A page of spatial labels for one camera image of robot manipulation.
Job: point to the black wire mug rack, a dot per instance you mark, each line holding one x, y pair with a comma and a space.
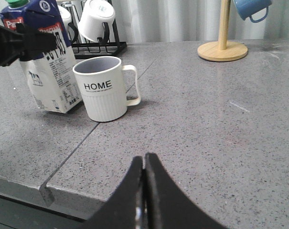
84, 48

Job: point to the wooden mug tree stand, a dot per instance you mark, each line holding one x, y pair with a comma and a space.
223, 50

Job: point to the white mug black handle left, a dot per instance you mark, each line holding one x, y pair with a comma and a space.
67, 20

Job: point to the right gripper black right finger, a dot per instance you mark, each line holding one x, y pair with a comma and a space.
167, 205

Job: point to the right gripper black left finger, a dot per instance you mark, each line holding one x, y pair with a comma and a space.
125, 208

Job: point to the white mug black handle right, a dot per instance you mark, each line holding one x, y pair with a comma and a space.
96, 20

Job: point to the blue enamel mug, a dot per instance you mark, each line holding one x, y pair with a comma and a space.
247, 8

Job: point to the white HOME ribbed mug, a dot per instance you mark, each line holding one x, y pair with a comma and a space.
100, 81

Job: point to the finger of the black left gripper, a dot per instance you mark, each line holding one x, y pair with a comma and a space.
24, 43

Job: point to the white mug black handle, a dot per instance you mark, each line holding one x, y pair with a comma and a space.
96, 20
67, 20

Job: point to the white and blue milk carton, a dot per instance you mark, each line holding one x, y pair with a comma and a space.
49, 75

